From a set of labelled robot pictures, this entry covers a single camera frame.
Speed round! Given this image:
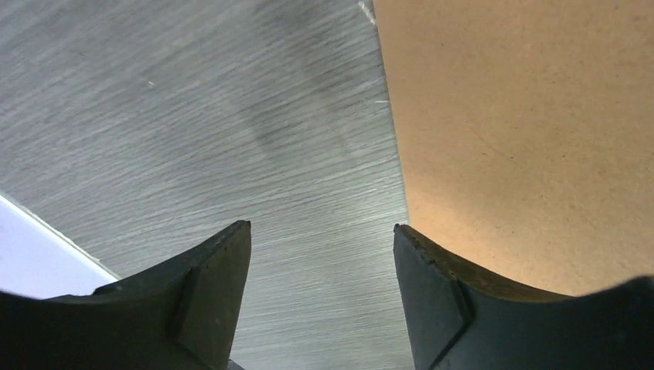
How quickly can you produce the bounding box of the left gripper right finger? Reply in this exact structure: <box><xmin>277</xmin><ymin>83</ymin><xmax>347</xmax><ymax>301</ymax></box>
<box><xmin>393</xmin><ymin>224</ymin><xmax>653</xmax><ymax>369</ymax></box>

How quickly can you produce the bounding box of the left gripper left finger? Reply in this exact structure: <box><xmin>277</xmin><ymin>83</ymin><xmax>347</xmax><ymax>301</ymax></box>
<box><xmin>1</xmin><ymin>220</ymin><xmax>251</xmax><ymax>369</ymax></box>

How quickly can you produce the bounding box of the brown backing board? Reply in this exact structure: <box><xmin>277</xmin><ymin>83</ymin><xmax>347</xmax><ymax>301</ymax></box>
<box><xmin>374</xmin><ymin>1</ymin><xmax>653</xmax><ymax>294</ymax></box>

